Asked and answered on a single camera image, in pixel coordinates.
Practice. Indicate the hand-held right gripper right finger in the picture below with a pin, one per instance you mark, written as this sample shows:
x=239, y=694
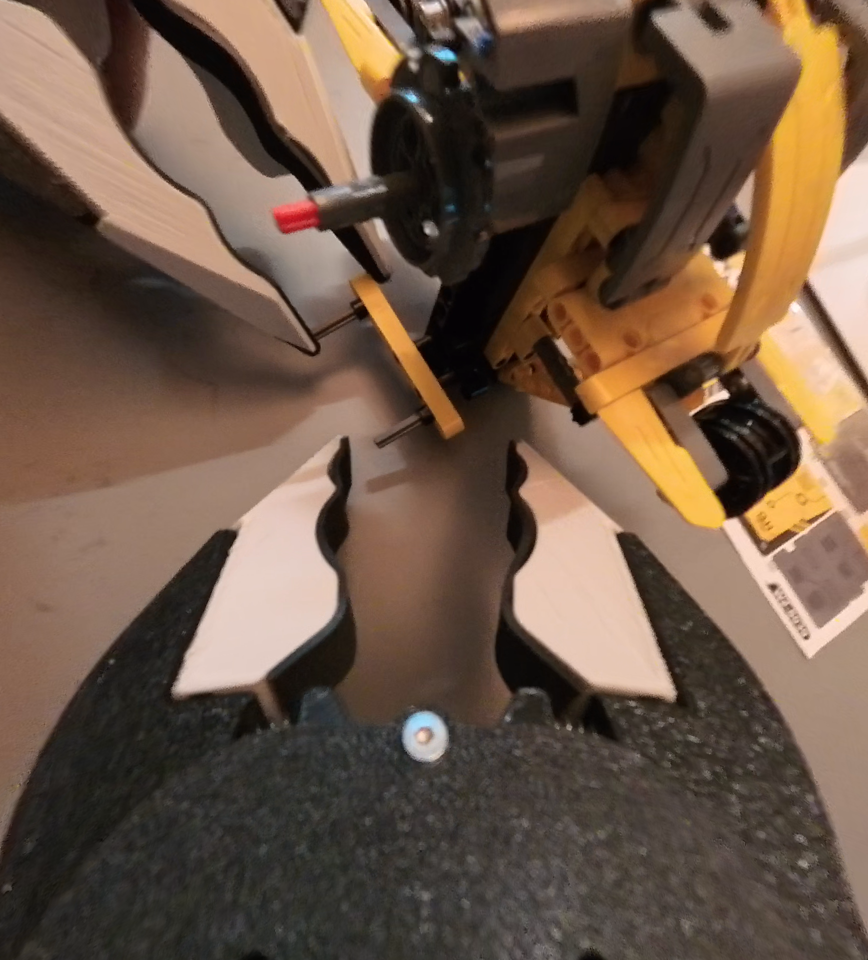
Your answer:
x=591, y=607

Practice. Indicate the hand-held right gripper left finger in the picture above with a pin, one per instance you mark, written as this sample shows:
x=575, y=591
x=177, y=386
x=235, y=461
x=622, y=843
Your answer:
x=269, y=600

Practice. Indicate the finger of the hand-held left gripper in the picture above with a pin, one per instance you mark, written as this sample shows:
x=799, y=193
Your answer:
x=284, y=82
x=44, y=112

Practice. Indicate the yellow perforated toy beam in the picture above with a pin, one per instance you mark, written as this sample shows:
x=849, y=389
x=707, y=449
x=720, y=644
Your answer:
x=404, y=352

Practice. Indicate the yellow and black toy model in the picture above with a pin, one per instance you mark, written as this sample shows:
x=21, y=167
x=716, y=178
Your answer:
x=704, y=97

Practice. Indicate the printed instruction sheet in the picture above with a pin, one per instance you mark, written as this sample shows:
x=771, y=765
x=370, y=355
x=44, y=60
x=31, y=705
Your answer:
x=816, y=570

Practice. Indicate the white mat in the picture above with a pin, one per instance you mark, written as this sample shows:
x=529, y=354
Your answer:
x=846, y=300

